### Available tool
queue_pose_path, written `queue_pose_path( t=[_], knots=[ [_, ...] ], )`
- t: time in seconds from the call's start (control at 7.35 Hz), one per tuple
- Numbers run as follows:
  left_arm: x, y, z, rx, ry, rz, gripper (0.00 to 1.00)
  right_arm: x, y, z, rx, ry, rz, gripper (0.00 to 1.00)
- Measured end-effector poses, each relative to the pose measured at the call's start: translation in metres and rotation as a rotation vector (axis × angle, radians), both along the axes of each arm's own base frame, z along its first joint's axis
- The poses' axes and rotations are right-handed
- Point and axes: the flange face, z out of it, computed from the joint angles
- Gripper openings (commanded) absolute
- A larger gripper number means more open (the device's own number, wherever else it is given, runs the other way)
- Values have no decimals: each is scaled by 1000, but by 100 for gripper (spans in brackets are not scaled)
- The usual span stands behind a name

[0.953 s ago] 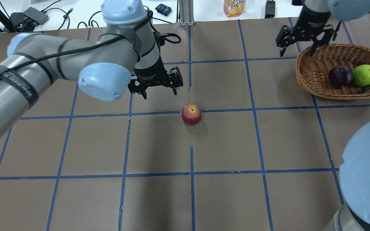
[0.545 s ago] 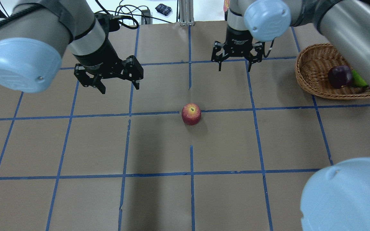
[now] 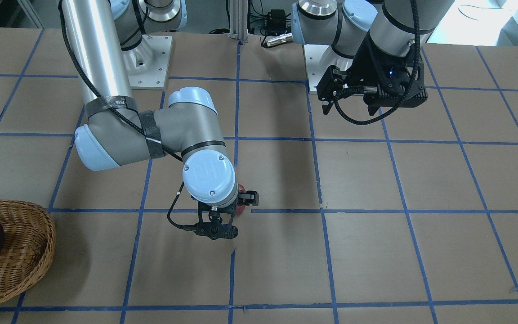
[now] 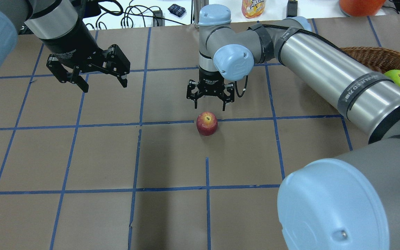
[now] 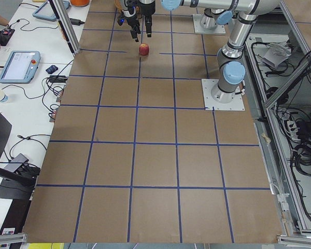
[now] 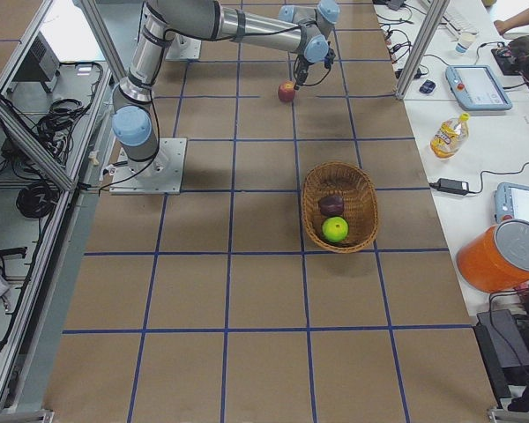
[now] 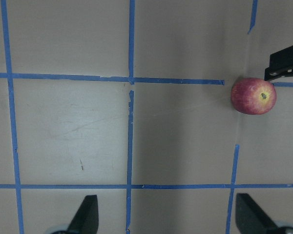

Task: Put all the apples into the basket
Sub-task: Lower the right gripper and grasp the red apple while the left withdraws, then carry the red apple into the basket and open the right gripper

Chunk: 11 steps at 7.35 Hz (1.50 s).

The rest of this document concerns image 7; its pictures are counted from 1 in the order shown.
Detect red yellow apple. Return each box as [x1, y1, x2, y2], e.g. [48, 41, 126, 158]
[230, 78, 277, 115]

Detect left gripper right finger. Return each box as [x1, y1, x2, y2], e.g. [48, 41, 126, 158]
[235, 193, 283, 234]

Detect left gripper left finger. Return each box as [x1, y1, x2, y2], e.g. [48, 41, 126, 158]
[66, 195, 98, 234]

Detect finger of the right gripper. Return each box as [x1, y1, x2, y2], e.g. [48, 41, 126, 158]
[264, 45, 293, 81]

